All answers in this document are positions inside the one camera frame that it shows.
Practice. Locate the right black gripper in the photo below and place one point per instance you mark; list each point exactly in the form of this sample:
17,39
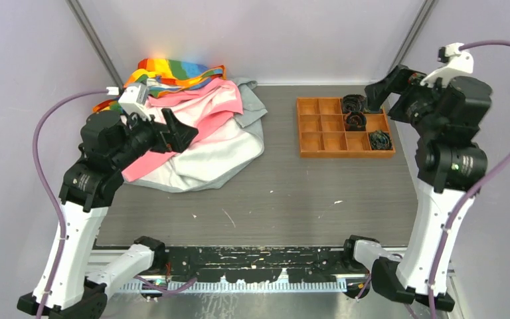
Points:
402,80

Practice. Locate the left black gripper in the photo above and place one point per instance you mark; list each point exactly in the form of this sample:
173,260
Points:
180,135

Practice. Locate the rainbow striped zip jacket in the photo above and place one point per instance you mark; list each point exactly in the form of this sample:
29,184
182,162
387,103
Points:
166,77

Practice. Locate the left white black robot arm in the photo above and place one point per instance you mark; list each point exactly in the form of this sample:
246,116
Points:
109,145

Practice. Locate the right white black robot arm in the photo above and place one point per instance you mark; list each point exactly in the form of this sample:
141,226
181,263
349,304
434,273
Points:
446,115

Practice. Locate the dark rolled tie back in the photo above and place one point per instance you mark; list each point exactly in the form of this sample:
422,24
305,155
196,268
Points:
353,103

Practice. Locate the blue green rolled tie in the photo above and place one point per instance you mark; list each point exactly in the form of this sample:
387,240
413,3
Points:
380,140

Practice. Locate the grey white garment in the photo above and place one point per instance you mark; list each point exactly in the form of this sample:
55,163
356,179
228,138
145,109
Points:
211,162

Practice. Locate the pink fleece garment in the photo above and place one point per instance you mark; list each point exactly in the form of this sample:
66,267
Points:
205,109

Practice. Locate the orange compartment tray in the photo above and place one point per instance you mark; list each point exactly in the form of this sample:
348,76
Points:
322,133

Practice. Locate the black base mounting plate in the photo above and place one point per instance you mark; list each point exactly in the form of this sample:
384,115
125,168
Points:
252,264

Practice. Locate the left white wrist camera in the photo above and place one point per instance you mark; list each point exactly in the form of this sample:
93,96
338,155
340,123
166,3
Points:
131,101

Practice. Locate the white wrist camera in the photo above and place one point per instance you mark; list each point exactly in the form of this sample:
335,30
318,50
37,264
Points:
455,62
131,101

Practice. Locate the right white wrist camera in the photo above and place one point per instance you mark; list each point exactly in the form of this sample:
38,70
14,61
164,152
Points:
455,62

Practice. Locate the silver slotted aluminium rail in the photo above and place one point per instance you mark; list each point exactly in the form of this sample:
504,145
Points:
280,286

